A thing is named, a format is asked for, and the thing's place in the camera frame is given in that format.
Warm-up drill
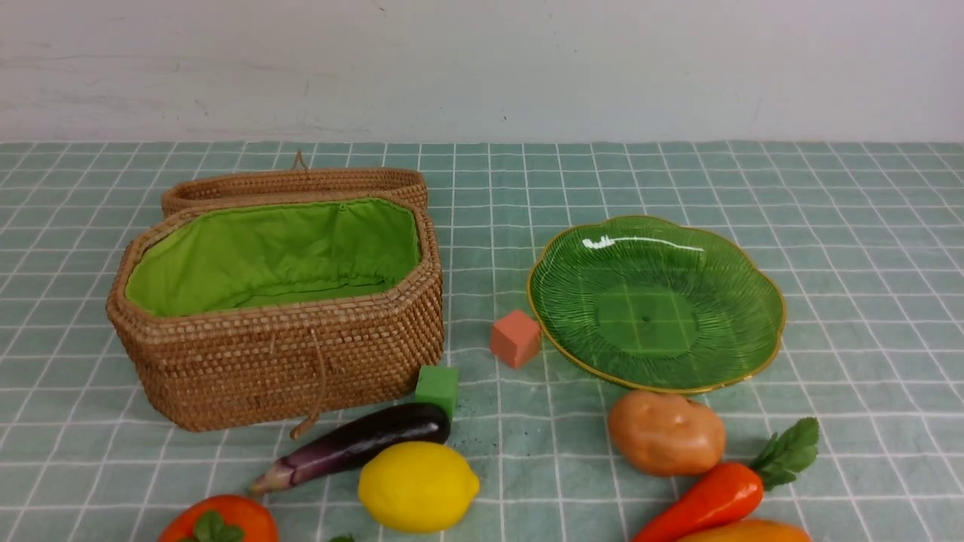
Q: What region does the green glass leaf plate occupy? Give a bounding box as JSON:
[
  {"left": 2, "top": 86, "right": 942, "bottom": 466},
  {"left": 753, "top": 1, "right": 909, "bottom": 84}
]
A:
[{"left": 526, "top": 215, "right": 786, "bottom": 394}]

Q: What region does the green foam cube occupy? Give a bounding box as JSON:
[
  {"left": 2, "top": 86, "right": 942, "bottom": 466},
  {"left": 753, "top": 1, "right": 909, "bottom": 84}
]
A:
[{"left": 414, "top": 364, "right": 459, "bottom": 419}]

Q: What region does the green checkered tablecloth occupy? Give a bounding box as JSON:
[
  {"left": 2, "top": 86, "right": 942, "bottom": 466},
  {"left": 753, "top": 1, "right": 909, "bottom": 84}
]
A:
[{"left": 1, "top": 141, "right": 963, "bottom": 541}]

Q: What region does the purple toy eggplant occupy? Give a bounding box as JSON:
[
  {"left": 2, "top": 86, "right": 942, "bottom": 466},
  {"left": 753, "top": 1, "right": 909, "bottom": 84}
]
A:
[{"left": 248, "top": 402, "right": 451, "bottom": 498}]

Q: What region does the orange toy carrot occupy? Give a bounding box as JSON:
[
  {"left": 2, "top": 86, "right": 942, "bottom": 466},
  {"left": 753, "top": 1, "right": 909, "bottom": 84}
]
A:
[{"left": 633, "top": 416, "right": 820, "bottom": 541}]

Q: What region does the woven rattan basket lid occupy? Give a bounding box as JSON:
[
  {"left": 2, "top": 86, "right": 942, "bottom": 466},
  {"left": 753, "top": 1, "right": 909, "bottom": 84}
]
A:
[{"left": 160, "top": 151, "right": 429, "bottom": 217}]

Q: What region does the orange toy persimmon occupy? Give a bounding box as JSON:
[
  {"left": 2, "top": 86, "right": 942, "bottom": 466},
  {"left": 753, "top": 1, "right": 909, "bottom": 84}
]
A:
[{"left": 158, "top": 495, "right": 280, "bottom": 541}]

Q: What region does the brown toy potato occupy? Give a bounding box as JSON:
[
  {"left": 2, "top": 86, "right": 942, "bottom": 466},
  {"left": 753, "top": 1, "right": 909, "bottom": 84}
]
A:
[{"left": 607, "top": 390, "right": 726, "bottom": 477}]

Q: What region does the orange yellow toy mango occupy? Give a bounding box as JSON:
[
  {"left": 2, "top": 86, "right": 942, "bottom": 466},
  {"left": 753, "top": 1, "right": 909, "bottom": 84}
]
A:
[{"left": 678, "top": 519, "right": 812, "bottom": 542}]

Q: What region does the yellow toy lemon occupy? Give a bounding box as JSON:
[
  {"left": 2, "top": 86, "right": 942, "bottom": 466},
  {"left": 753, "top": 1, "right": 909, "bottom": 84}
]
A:
[{"left": 358, "top": 440, "right": 480, "bottom": 533}]

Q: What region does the woven rattan basket green lining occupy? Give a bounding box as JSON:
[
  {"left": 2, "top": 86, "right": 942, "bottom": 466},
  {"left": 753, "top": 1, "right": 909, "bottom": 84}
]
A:
[{"left": 106, "top": 195, "right": 445, "bottom": 433}]

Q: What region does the salmon pink foam cube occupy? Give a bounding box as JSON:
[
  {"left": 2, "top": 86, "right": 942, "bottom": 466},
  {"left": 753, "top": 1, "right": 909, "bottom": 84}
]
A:
[{"left": 490, "top": 309, "right": 541, "bottom": 370}]

